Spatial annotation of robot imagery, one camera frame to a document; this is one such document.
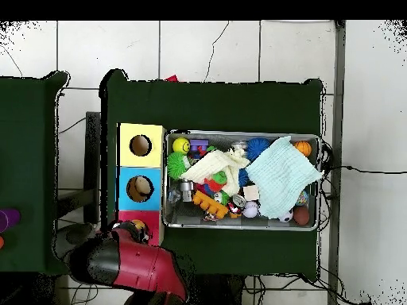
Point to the cream waffle cloth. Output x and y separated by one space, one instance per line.
213 166

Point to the yellow smiley ball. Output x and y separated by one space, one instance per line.
181 144

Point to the blue spiky ball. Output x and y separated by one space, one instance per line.
257 148

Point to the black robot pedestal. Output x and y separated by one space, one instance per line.
219 292

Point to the dark green side table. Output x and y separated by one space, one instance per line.
25 165

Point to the grey vertical pole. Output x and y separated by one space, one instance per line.
337 95

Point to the orange toy building block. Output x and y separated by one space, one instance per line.
206 203

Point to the mint green waffle cloth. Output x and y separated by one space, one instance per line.
280 175

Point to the clear shallow mesh bin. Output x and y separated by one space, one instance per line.
191 219

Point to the dark green table cloth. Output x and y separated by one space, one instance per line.
210 105

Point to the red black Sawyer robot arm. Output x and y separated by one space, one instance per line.
137 264

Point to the green fuzzy toy with eyes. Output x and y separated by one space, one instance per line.
175 164

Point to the crushed black silver can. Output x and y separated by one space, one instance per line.
238 201

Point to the black stand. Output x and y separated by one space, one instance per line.
93 165

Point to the small white baseball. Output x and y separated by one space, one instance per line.
250 209

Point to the small orange basketball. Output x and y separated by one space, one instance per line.
303 148

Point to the small brown football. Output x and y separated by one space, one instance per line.
301 216

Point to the wooden box with three holes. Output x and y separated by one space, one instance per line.
140 184

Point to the purple toy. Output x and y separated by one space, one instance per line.
7 219

